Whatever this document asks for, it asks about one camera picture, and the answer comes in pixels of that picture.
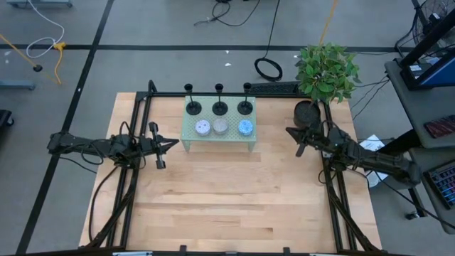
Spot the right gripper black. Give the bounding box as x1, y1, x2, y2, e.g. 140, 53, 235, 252
286, 122, 331, 158

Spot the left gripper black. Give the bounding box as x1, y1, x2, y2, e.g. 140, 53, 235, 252
136, 122, 180, 170

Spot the black candlestick holder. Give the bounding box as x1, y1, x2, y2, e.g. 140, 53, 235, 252
237, 82, 254, 116
183, 83, 203, 116
212, 82, 229, 117

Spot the blue floral candle tin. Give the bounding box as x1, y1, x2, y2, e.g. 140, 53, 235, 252
237, 119, 255, 137

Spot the beige floral candle tin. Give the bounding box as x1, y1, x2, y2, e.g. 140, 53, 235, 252
213, 118, 230, 135

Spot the black keyboard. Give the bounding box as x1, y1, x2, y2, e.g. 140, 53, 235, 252
250, 81, 301, 95

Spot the pale green perforated metal shelf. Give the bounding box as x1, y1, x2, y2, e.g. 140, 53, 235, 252
180, 95, 257, 153

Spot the green plant in black pot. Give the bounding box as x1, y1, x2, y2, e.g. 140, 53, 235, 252
293, 42, 363, 129

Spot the white paper sheet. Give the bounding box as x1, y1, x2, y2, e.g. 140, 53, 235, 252
358, 134, 387, 153

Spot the white round item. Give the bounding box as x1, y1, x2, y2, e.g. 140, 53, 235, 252
368, 171, 389, 188

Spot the grey side desk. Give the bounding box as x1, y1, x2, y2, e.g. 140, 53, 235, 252
385, 49, 455, 150

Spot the red and black flat item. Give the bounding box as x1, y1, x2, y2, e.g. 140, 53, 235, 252
423, 115, 455, 139

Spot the black monitor on desk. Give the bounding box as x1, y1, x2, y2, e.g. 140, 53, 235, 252
400, 16, 455, 91

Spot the keyboard with rainbow backlight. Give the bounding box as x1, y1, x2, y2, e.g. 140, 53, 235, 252
422, 160, 455, 210

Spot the grey stand foot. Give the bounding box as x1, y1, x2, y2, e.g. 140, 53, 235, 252
0, 80, 36, 91

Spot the grey keyboard desk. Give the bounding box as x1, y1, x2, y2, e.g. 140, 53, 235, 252
408, 147, 455, 235

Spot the black floor item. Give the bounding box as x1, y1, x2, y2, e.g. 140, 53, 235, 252
0, 109, 15, 128

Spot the black standing fan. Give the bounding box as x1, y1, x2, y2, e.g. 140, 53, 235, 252
412, 0, 455, 49

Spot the black metal table frame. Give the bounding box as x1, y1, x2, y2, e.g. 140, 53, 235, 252
80, 80, 383, 256

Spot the coiled black floor cable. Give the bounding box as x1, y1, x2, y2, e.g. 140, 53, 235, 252
253, 0, 284, 82

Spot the yellow hanging cable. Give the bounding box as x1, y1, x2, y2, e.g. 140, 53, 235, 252
318, 0, 339, 46

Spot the yellow extension cable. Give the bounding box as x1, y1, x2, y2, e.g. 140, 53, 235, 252
53, 41, 68, 85

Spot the yellow cord with black puck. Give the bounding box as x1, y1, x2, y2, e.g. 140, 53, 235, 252
0, 33, 62, 85

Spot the white floor cable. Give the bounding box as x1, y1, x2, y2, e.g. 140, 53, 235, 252
26, 0, 65, 60

